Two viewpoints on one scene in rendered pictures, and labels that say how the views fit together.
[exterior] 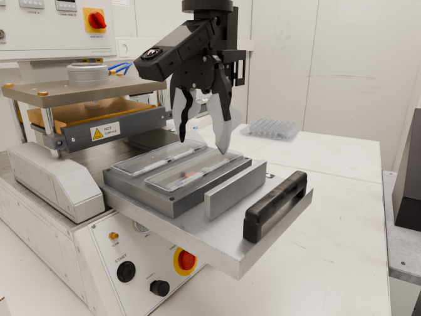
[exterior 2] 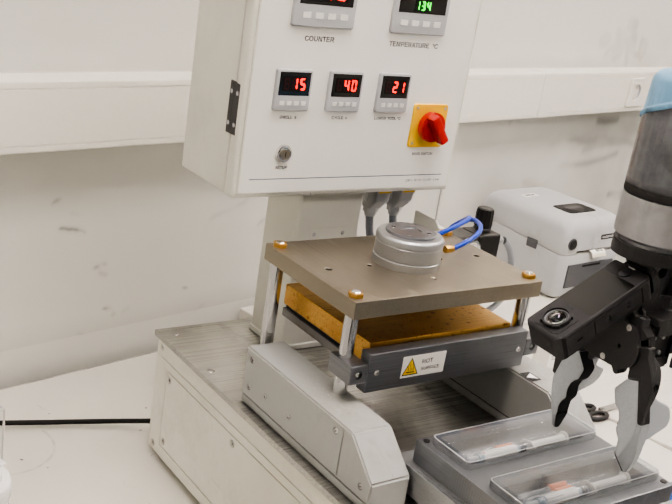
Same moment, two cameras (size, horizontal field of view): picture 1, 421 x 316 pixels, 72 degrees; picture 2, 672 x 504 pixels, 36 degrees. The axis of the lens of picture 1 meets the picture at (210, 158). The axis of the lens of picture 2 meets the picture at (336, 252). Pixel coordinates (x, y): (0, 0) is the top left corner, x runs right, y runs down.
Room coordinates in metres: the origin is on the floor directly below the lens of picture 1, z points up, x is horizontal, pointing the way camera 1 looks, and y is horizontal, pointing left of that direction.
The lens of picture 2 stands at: (-0.49, 0.06, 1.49)
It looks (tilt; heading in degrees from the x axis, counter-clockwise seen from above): 19 degrees down; 14
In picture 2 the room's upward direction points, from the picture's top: 9 degrees clockwise
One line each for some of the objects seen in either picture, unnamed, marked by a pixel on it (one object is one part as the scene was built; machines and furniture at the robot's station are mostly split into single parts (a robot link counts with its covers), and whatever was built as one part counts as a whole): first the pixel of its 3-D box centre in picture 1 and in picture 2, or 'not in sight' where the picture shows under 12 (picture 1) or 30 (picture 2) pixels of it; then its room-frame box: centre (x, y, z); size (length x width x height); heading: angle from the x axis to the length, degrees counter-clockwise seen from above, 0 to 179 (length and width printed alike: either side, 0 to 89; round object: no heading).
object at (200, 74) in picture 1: (210, 48); (641, 302); (0.45, 0.00, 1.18); 0.09 x 0.08 x 0.12; 141
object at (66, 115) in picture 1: (96, 103); (405, 296); (0.62, 0.25, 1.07); 0.22 x 0.17 x 0.10; 141
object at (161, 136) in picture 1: (167, 139); (512, 387); (0.68, 0.11, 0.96); 0.26 x 0.05 x 0.07; 51
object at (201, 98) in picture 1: (187, 100); (548, 239); (1.67, 0.14, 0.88); 0.25 x 0.20 x 0.17; 56
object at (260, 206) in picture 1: (279, 200); not in sight; (0.34, -0.09, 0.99); 0.15 x 0.02 x 0.04; 141
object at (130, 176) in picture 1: (164, 159); (515, 442); (0.48, 0.08, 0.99); 0.18 x 0.06 x 0.02; 141
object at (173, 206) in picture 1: (181, 170); (542, 471); (0.46, 0.05, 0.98); 0.20 x 0.17 x 0.03; 141
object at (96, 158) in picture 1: (94, 160); (363, 390); (0.64, 0.28, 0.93); 0.46 x 0.35 x 0.01; 51
